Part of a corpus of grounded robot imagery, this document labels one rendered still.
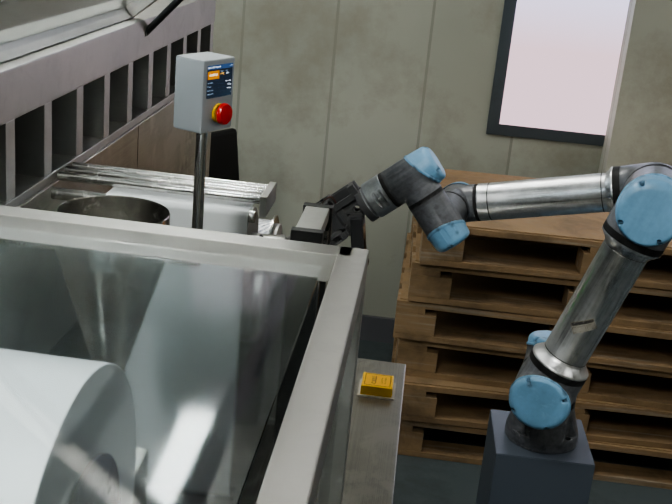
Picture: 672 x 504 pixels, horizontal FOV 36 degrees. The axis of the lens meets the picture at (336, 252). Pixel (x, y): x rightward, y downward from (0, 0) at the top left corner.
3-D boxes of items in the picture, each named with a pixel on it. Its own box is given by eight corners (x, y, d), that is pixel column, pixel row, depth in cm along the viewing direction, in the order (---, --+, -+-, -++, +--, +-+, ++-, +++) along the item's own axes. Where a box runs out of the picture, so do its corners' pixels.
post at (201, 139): (199, 265, 150) (206, 129, 143) (188, 264, 150) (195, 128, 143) (202, 262, 151) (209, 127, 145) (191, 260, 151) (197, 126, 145)
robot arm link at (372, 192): (399, 201, 204) (397, 212, 196) (380, 213, 205) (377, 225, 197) (378, 170, 202) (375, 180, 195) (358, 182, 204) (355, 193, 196)
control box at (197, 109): (210, 137, 139) (214, 62, 136) (171, 127, 142) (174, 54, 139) (241, 130, 145) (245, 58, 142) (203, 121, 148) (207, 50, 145)
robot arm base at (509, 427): (571, 423, 226) (579, 381, 222) (581, 458, 211) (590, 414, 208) (502, 414, 226) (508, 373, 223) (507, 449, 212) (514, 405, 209)
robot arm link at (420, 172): (447, 183, 193) (423, 144, 193) (398, 213, 196) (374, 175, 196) (451, 178, 201) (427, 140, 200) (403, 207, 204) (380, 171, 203)
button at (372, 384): (391, 398, 229) (392, 388, 228) (359, 394, 229) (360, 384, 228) (393, 385, 235) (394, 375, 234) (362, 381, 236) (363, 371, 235)
